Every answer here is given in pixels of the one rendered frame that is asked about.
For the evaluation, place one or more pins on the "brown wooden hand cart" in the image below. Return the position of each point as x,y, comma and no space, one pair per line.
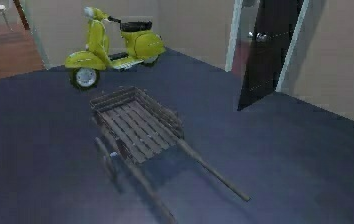
135,126

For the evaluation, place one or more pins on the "yellow motor scooter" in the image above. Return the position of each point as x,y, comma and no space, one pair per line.
98,43

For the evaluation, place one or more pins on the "black room door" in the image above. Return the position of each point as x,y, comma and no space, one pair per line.
268,60

